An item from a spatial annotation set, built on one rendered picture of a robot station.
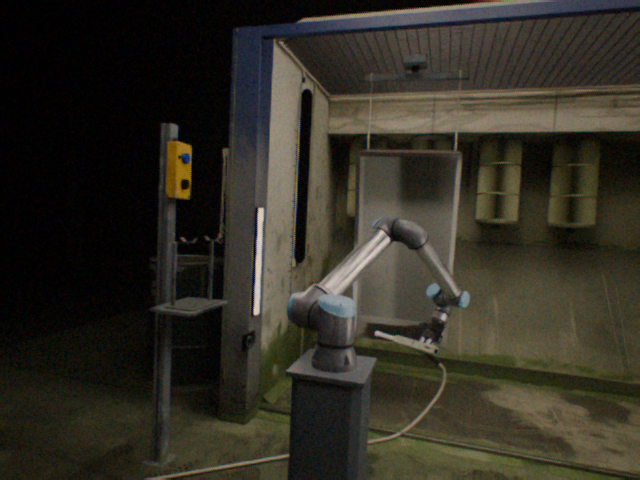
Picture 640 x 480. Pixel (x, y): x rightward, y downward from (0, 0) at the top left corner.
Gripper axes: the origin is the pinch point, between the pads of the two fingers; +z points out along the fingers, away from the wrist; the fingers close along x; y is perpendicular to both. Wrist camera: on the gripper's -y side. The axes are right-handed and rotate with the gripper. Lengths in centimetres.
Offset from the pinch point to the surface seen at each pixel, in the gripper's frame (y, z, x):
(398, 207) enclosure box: -30, -81, 44
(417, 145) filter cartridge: -10, -168, 92
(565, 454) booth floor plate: 73, 10, -53
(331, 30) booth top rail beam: -143, -111, 20
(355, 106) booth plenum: -64, -171, 125
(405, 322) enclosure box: 29, -24, 50
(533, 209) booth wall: 94, -178, 41
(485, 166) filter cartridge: 31, -173, 51
